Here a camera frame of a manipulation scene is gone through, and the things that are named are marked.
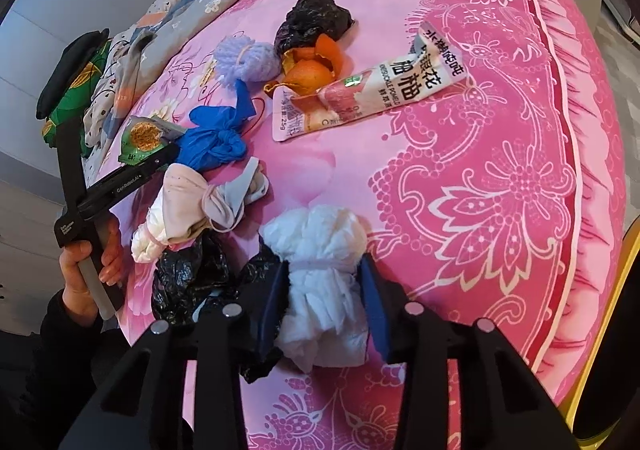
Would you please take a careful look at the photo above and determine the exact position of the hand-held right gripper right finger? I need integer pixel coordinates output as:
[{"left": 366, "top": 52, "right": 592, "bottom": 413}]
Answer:
[{"left": 357, "top": 253, "right": 576, "bottom": 450}]

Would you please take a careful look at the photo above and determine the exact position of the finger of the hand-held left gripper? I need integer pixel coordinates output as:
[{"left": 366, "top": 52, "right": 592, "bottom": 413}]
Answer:
[{"left": 135, "top": 143, "right": 181, "bottom": 177}]

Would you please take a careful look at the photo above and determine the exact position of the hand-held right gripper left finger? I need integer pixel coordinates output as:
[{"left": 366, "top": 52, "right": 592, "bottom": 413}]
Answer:
[{"left": 59, "top": 257, "right": 296, "bottom": 450}]

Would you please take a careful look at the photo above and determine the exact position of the green snack packet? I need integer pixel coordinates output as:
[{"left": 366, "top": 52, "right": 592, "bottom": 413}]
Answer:
[{"left": 117, "top": 115, "right": 186, "bottom": 166}]

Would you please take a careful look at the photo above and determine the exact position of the white tissue bundle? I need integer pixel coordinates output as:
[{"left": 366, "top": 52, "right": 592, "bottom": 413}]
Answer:
[{"left": 260, "top": 205, "right": 383, "bottom": 373}]

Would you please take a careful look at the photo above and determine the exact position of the balled black plastic bag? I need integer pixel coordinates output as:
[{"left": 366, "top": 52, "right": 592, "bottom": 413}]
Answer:
[{"left": 274, "top": 0, "right": 356, "bottom": 54}]

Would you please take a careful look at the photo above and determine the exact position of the yellow-rimmed trash bin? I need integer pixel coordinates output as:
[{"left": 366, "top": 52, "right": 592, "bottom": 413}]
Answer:
[{"left": 557, "top": 225, "right": 640, "bottom": 450}]

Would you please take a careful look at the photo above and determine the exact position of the person's left forearm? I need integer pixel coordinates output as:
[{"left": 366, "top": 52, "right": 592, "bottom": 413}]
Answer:
[{"left": 0, "top": 285, "right": 136, "bottom": 450}]

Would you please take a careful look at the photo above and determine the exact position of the person's left hand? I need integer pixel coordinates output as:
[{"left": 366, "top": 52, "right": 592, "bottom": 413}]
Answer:
[{"left": 59, "top": 217, "right": 126, "bottom": 316}]

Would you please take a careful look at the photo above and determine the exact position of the beige cloth bundle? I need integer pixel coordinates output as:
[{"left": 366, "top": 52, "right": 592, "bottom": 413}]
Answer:
[{"left": 130, "top": 156, "right": 271, "bottom": 265}]

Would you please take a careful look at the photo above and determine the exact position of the blue knotted glove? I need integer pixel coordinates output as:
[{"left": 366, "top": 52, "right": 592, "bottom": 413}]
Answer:
[{"left": 175, "top": 79, "right": 261, "bottom": 171}]

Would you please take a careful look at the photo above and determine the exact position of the green patterned pillow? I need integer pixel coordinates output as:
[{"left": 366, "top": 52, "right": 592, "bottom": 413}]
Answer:
[{"left": 42, "top": 40, "right": 113, "bottom": 161}]

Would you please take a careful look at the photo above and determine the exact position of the pink floral bedsheet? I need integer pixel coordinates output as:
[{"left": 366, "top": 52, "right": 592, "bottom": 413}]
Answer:
[{"left": 105, "top": 0, "right": 631, "bottom": 450}]

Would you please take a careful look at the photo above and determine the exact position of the black cloth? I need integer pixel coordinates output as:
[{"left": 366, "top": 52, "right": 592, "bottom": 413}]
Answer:
[{"left": 36, "top": 29, "right": 110, "bottom": 120}]

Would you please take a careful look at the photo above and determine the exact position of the purple knit ball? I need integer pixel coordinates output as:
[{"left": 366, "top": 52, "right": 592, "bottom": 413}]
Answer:
[{"left": 212, "top": 36, "right": 281, "bottom": 90}]

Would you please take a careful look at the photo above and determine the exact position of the orange peel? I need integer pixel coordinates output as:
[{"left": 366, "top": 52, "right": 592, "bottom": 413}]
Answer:
[{"left": 264, "top": 34, "right": 351, "bottom": 113}]

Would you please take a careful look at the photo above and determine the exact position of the pink drink pouch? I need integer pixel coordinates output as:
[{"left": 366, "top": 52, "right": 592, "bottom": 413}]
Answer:
[{"left": 271, "top": 23, "right": 468, "bottom": 143}]

